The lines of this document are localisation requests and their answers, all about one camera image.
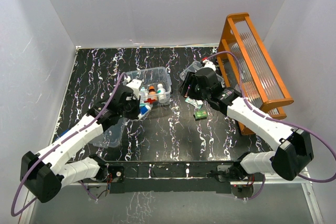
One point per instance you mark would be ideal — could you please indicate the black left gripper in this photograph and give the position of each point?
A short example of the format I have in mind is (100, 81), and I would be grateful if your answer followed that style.
(137, 103)

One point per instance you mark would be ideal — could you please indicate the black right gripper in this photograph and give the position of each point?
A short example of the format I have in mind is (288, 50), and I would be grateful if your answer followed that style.
(187, 87)

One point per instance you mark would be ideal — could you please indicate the blue white tube bottle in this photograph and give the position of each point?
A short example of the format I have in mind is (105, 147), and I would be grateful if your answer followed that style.
(144, 110)

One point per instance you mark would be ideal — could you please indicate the brown bottle orange cap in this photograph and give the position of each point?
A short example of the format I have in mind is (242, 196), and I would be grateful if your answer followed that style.
(152, 97)

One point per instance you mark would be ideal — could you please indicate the clear first aid box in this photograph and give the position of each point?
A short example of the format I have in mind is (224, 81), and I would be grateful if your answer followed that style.
(152, 77)

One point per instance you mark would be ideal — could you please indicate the clear compartment tray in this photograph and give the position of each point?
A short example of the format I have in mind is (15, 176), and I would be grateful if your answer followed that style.
(195, 66)

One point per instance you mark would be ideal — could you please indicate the green small box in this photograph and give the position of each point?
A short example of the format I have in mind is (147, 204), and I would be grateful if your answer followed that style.
(201, 114)

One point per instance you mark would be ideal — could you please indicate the clear box lid black handle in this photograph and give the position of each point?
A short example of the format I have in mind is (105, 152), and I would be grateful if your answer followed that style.
(111, 138)

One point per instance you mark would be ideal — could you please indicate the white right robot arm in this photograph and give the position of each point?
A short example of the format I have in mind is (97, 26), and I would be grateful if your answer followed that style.
(291, 149)

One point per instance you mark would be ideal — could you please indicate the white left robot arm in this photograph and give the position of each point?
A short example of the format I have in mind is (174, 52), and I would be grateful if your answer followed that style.
(45, 173)

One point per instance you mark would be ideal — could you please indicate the white teal sachet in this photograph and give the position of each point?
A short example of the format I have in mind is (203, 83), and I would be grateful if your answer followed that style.
(196, 103)

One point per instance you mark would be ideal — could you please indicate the blue clamp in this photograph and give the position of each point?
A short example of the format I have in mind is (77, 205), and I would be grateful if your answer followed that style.
(63, 133)

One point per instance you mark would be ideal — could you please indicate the orange wooden rack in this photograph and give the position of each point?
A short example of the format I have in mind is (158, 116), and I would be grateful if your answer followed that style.
(245, 62)

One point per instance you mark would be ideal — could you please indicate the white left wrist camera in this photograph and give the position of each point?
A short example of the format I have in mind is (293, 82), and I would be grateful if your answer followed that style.
(135, 85)

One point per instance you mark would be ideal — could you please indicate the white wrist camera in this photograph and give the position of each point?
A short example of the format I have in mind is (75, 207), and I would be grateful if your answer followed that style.
(135, 85)
(208, 64)

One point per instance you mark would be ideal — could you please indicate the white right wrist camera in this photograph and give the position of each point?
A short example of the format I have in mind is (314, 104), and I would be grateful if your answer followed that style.
(208, 64)

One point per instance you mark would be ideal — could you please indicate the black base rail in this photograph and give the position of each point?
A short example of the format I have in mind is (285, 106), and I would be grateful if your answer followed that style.
(176, 176)

